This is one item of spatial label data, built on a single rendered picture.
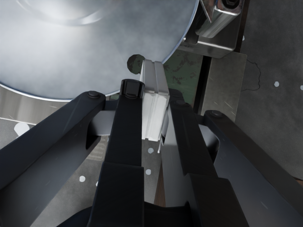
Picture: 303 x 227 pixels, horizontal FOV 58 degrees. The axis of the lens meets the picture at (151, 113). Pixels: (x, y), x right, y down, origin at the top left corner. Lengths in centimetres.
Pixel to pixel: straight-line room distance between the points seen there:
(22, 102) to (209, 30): 24
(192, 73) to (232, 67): 7
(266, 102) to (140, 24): 97
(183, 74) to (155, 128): 30
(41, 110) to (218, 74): 28
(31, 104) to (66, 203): 86
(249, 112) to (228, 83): 73
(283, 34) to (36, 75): 113
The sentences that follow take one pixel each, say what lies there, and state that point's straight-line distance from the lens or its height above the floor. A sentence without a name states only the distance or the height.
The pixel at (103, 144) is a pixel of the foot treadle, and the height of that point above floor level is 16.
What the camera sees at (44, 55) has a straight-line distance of 31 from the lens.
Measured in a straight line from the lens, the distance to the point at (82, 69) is 30.
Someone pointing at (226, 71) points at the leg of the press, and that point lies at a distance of 47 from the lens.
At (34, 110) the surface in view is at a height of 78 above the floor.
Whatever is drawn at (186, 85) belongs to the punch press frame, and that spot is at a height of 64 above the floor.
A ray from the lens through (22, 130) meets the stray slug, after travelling 46.
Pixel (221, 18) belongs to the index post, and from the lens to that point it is 34.
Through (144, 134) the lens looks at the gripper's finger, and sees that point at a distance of 16.
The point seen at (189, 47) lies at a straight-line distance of 43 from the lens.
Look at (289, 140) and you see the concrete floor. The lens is 128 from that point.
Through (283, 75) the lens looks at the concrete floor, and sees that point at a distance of 128.
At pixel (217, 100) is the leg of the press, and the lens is 46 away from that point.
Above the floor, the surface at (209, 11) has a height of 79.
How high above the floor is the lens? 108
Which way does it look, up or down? 84 degrees down
